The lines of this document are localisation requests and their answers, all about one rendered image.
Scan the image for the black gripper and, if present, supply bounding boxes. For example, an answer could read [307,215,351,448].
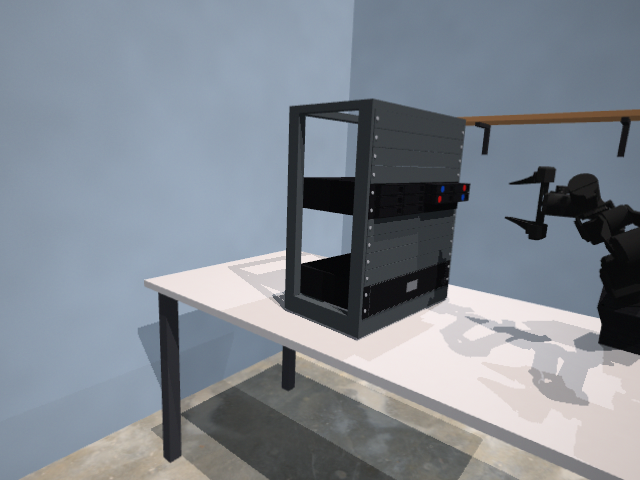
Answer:
[505,166,572,240]

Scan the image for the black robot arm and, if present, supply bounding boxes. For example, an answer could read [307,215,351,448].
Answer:
[550,173,640,307]

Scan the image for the black server rack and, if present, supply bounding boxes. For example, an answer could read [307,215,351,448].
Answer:
[285,99,470,341]

